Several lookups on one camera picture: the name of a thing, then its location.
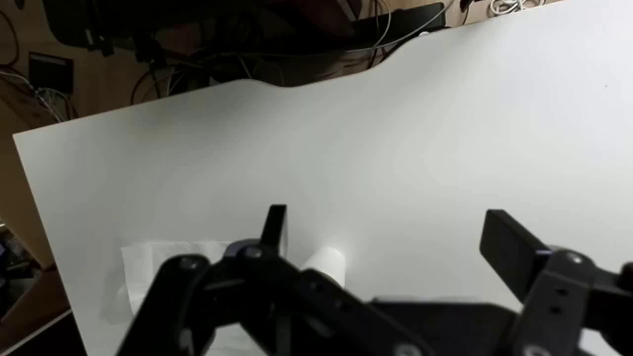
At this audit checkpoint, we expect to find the black wall socket box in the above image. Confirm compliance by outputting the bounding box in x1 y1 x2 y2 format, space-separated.
28 54 76 95

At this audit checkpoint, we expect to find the crumpled white tissue sheet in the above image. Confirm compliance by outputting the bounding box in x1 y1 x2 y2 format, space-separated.
119 239 230 317

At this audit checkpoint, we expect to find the white paper cup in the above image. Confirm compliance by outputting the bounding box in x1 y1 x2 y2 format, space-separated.
299 245 351 289

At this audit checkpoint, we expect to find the white cable bundle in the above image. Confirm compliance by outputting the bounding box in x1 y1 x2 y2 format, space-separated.
485 0 551 20

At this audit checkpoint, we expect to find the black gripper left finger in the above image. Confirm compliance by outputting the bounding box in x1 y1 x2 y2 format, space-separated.
117 204 438 356

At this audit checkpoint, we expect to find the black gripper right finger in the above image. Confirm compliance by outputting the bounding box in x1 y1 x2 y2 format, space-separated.
479 208 633 356

